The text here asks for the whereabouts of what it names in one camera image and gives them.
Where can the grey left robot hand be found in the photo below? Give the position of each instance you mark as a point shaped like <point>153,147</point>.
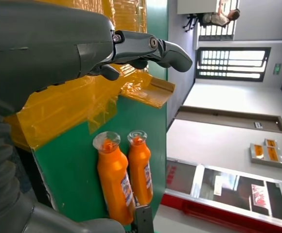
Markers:
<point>46,48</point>

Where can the yellow film wrapped cardboard box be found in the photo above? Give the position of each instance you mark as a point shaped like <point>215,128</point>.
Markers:
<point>65,106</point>

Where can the green table mat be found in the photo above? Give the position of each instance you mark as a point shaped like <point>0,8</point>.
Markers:
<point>78,180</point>

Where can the white framed display board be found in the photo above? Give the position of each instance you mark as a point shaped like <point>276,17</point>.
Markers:
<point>228,189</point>

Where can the brown framed door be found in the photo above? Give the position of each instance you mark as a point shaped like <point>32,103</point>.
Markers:
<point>228,120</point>

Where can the grey fire equipment cabinet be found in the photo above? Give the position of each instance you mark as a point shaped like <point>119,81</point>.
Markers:
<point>264,154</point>

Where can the small door sign plate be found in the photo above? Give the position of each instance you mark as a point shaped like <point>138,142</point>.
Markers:
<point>258,125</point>

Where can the black office chair base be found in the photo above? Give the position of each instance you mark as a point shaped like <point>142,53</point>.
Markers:
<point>192,22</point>

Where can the white table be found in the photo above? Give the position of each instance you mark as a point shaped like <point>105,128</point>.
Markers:
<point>196,6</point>

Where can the person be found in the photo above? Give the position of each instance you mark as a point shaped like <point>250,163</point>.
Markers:
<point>216,19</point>

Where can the green exit sign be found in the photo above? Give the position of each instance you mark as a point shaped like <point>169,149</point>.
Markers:
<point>276,68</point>

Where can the barred window dark frame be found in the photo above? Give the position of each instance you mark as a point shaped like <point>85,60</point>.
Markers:
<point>233,64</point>

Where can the barred window white frame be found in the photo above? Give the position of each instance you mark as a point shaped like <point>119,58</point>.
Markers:
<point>216,32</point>

